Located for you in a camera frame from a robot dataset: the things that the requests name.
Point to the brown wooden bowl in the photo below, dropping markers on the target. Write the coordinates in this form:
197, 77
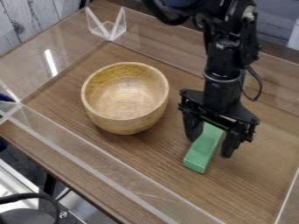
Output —
125, 97

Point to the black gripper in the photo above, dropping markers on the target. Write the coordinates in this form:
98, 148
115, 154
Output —
217, 106

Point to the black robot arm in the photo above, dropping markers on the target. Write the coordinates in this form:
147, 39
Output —
229, 23

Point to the green rectangular block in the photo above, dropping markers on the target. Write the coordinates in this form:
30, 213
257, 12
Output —
201, 152

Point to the black table leg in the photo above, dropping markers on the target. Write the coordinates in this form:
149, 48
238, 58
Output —
50, 184

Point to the clear acrylic enclosure wall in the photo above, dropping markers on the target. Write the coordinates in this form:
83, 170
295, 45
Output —
133, 175

